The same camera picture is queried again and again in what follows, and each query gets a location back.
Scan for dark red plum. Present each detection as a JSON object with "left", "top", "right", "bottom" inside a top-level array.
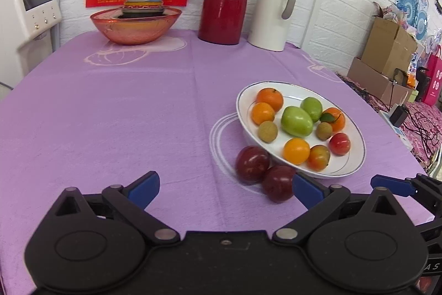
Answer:
[
  {"left": 235, "top": 146, "right": 270, "bottom": 184},
  {"left": 261, "top": 165, "right": 295, "bottom": 203}
]

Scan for white water dispenser machine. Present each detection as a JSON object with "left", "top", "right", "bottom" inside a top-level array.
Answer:
[{"left": 1, "top": 0, "right": 62, "bottom": 98}]

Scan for orange glass bowl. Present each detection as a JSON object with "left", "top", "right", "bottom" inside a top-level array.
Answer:
[{"left": 90, "top": 7, "right": 182, "bottom": 45}]

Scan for dark red plum lower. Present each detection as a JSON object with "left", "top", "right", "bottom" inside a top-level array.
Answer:
[{"left": 261, "top": 165, "right": 295, "bottom": 203}]

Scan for small longan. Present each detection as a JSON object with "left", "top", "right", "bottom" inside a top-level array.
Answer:
[{"left": 315, "top": 122, "right": 333, "bottom": 141}]

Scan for orange tangerine with leaf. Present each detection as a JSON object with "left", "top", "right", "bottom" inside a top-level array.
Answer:
[{"left": 320, "top": 107, "right": 346, "bottom": 133}]

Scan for brown longan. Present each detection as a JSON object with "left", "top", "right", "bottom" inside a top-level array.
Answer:
[{"left": 258, "top": 121, "right": 278, "bottom": 143}]

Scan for yellow orange fruit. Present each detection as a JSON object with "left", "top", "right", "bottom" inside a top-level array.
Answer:
[{"left": 282, "top": 138, "right": 310, "bottom": 165}]

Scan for white plate blue rim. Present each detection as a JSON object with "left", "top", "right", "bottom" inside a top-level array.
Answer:
[{"left": 236, "top": 81, "right": 366, "bottom": 179}]

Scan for blue white decorative plates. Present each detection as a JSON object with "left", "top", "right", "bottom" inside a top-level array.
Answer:
[{"left": 393, "top": 0, "right": 441, "bottom": 53}]

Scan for small orange kumquat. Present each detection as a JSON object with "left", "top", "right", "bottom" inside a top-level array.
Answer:
[{"left": 251, "top": 102, "right": 276, "bottom": 126}]

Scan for dark red plum upper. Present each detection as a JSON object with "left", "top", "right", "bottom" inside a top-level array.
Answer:
[{"left": 235, "top": 146, "right": 270, "bottom": 184}]

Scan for black power adapter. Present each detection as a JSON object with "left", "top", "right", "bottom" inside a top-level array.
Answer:
[{"left": 390, "top": 105, "right": 408, "bottom": 127}]

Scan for green jujube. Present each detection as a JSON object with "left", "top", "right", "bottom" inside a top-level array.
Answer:
[
  {"left": 281, "top": 106, "right": 313, "bottom": 137},
  {"left": 300, "top": 97, "right": 323, "bottom": 123}
]

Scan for red thermos jug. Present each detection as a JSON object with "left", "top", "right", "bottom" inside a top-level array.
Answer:
[{"left": 198, "top": 0, "right": 247, "bottom": 45}]

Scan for pink gift bag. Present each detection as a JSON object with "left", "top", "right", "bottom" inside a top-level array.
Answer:
[{"left": 423, "top": 45, "right": 442, "bottom": 106}]

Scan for cardboard boxes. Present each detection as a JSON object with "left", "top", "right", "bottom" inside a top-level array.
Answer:
[{"left": 348, "top": 17, "right": 417, "bottom": 106}]

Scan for purple tablecloth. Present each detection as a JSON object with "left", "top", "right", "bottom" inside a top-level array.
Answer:
[{"left": 1, "top": 30, "right": 422, "bottom": 294}]

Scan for white thermos jug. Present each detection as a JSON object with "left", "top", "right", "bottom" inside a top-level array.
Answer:
[{"left": 248, "top": 0, "right": 296, "bottom": 52}]

